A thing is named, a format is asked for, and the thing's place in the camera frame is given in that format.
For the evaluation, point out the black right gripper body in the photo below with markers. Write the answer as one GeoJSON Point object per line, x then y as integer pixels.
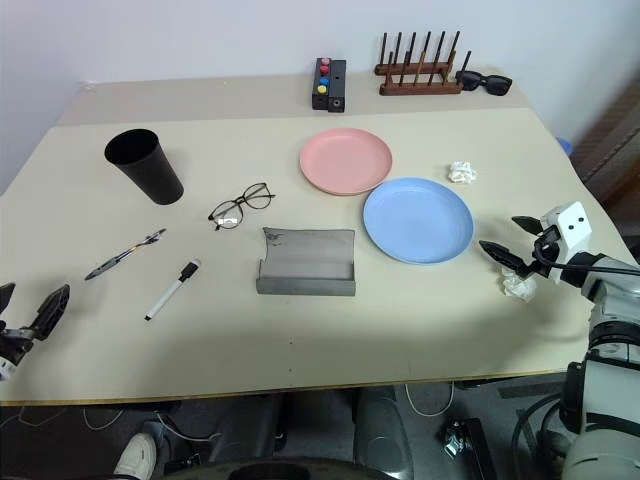
{"type": "Point", "coordinates": [545, 245]}

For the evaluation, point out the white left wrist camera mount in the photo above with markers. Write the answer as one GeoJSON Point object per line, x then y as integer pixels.
{"type": "Point", "coordinates": [4, 370]}

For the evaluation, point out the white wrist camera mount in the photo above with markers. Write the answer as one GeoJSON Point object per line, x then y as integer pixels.
{"type": "Point", "coordinates": [572, 227]}
{"type": "Point", "coordinates": [4, 370]}

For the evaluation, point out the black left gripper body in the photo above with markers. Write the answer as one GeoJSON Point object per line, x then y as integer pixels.
{"type": "Point", "coordinates": [17, 342]}

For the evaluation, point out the blue plastic plate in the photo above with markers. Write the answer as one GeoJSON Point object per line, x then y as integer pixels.
{"type": "Point", "coordinates": [417, 220]}

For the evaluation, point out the dark grey rounded housing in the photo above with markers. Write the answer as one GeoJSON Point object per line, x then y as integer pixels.
{"type": "Point", "coordinates": [382, 435]}

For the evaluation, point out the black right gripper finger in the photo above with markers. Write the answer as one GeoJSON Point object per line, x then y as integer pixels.
{"type": "Point", "coordinates": [505, 257]}
{"type": "Point", "coordinates": [529, 224]}

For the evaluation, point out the brown wooden peg rack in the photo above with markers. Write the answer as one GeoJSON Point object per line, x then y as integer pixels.
{"type": "Point", "coordinates": [420, 90]}

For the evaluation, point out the blue plastic container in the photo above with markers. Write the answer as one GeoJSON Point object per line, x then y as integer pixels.
{"type": "Point", "coordinates": [565, 146]}

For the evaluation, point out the pink plastic plate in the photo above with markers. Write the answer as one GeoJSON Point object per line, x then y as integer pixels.
{"type": "Point", "coordinates": [345, 160]}

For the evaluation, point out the grey glasses case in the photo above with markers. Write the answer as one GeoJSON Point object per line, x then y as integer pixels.
{"type": "Point", "coordinates": [305, 255]}

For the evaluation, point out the white marker with black cap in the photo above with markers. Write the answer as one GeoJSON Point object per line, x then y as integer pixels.
{"type": "Point", "coordinates": [172, 290]}

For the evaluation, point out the silver ballpoint pen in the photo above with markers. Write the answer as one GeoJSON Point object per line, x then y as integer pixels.
{"type": "Point", "coordinates": [125, 253]}

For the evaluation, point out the crumpled white paper ball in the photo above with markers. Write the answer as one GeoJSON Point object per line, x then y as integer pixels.
{"type": "Point", "coordinates": [519, 289]}
{"type": "Point", "coordinates": [461, 172]}

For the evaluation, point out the black box with coloured buttons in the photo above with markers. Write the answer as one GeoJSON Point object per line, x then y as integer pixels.
{"type": "Point", "coordinates": [321, 97]}

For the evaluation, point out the dark slatted cabinet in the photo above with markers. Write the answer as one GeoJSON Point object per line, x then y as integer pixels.
{"type": "Point", "coordinates": [612, 150]}

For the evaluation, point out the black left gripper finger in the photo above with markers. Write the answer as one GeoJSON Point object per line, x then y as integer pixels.
{"type": "Point", "coordinates": [51, 312]}
{"type": "Point", "coordinates": [6, 297]}

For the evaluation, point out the black caster with metal bracket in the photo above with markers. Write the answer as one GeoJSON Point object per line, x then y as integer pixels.
{"type": "Point", "coordinates": [462, 442]}

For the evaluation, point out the black sunglasses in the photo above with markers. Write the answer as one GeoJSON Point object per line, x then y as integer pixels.
{"type": "Point", "coordinates": [495, 84]}

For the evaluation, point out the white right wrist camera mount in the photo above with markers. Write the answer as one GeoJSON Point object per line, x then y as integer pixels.
{"type": "Point", "coordinates": [572, 227]}

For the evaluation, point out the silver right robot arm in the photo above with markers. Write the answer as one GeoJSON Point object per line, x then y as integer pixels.
{"type": "Point", "coordinates": [607, 300]}

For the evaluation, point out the black plastic cup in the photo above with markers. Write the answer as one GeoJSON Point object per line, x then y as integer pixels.
{"type": "Point", "coordinates": [150, 170]}

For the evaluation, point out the thin black frame eyeglasses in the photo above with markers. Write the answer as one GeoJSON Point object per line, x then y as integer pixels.
{"type": "Point", "coordinates": [244, 200]}

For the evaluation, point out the white shoe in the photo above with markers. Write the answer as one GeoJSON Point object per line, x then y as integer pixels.
{"type": "Point", "coordinates": [135, 455]}

